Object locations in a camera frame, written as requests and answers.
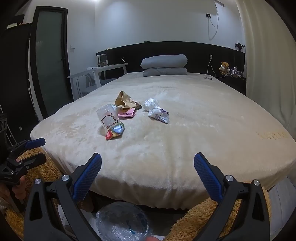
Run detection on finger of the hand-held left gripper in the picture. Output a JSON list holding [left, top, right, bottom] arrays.
[[14, 153, 47, 168], [9, 138, 46, 160]]

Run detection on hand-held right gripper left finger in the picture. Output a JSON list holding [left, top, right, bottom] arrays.
[[24, 152, 102, 241]]

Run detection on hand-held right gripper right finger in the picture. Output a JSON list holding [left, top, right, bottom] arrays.
[[194, 152, 271, 241]]

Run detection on colourful foil snack wrapper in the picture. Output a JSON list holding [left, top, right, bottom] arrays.
[[105, 122, 125, 141]]

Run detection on clear plastic cup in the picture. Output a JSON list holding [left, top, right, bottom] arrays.
[[96, 103, 120, 136]]

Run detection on pink box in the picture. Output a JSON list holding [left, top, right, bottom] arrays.
[[117, 107, 136, 118]]

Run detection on white printed plastic bag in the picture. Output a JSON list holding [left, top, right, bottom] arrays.
[[148, 107, 170, 124]]

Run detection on brown paper bag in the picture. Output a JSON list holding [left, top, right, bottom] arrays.
[[115, 91, 137, 109]]

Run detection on person's left forearm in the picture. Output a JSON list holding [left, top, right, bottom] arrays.
[[0, 197, 9, 215]]

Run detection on person's left hand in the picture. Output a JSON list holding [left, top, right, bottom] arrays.
[[0, 176, 26, 209]]

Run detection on tan shaggy rug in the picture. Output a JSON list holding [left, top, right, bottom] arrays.
[[5, 148, 271, 241]]

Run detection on cream fleece bed blanket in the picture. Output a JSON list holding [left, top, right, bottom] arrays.
[[30, 72, 296, 209]]

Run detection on black wardrobe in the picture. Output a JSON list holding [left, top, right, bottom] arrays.
[[0, 23, 44, 149]]

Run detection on frosted glass door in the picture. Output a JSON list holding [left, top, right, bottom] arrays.
[[29, 6, 74, 121]]

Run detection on white chair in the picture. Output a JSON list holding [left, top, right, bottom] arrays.
[[77, 67, 102, 98]]

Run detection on nightstand small bottles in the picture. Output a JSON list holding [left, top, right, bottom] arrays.
[[230, 67, 246, 79]]

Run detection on small white desk appliance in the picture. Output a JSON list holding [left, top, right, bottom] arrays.
[[97, 54, 109, 67]]

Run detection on white desk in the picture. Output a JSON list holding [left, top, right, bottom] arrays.
[[68, 63, 128, 100]]

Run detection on brown teddy bear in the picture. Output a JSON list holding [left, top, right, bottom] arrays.
[[219, 61, 230, 75]]

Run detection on black headboard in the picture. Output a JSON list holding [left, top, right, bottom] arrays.
[[96, 41, 247, 95]]

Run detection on cream curtain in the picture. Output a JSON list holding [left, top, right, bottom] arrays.
[[236, 0, 296, 132]]

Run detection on white charger cable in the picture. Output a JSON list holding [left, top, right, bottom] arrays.
[[207, 54, 226, 77]]

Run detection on white hanging cable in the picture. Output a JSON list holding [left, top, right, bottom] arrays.
[[208, 2, 221, 40]]

